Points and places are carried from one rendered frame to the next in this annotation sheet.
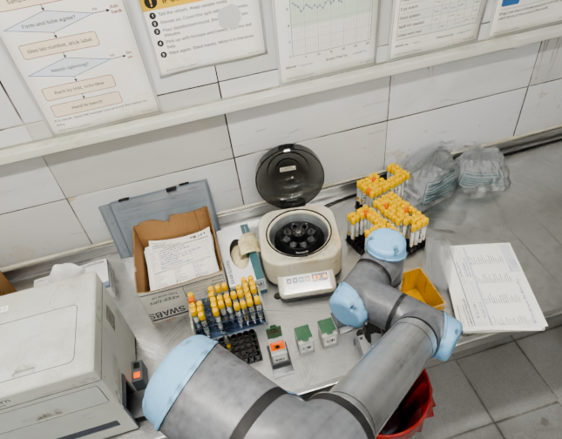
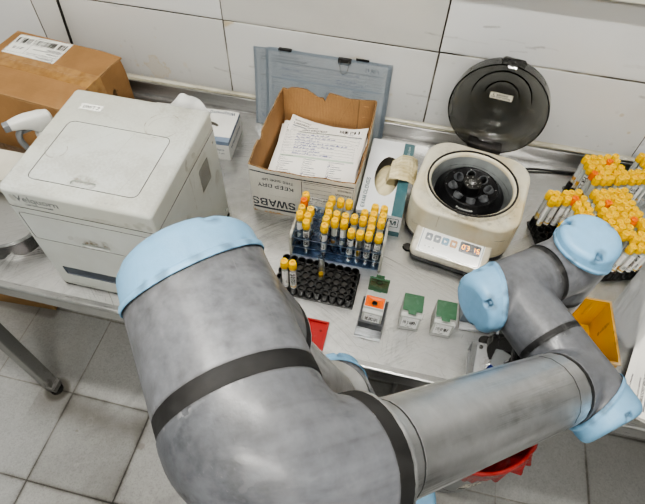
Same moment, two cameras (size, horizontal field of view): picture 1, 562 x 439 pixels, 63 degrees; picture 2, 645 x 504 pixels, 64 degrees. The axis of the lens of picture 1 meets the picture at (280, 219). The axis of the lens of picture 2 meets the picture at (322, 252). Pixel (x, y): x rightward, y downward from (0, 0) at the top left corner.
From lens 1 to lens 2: 21 cm
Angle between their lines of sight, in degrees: 17
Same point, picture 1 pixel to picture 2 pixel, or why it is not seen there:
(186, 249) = (330, 143)
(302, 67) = not seen: outside the picture
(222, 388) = (218, 307)
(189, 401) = (164, 300)
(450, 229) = not seen: outside the picture
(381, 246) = (578, 241)
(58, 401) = (108, 234)
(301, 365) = (392, 338)
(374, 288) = (535, 292)
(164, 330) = (262, 221)
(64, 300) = (160, 129)
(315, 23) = not seen: outside the picture
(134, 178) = (307, 28)
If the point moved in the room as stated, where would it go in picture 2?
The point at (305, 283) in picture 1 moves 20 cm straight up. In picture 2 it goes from (447, 248) to (471, 185)
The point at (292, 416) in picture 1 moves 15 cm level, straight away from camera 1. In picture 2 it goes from (294, 407) to (364, 218)
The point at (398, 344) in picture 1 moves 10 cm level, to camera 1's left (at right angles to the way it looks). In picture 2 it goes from (529, 387) to (418, 345)
